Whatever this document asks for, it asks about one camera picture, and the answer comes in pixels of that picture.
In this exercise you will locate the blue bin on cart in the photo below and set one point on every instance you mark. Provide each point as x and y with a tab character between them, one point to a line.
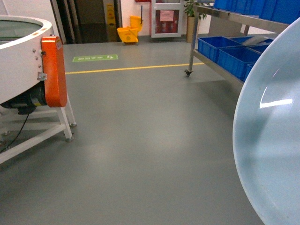
210	46

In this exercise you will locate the stainless steel shelf cart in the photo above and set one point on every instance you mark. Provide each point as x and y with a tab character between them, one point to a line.
229	19

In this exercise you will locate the white round conveyor table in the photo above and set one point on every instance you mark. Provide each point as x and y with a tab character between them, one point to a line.
21	68

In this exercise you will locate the white framed glass cabinet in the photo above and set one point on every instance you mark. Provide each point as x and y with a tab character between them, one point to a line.
166	17

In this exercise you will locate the yellow mop bucket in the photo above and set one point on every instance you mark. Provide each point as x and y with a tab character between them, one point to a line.
129	34

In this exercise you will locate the orange motor guard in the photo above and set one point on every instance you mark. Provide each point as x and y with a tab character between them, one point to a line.
54	68

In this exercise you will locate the yellow wet floor sign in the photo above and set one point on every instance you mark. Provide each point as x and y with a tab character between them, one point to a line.
110	21

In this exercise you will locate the light blue oval tray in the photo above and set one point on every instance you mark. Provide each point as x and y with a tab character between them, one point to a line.
266	131

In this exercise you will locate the potted green plant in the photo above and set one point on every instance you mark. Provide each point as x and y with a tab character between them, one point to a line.
190	13

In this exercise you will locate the black electric motor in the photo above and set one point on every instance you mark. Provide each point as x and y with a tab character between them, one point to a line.
27	102

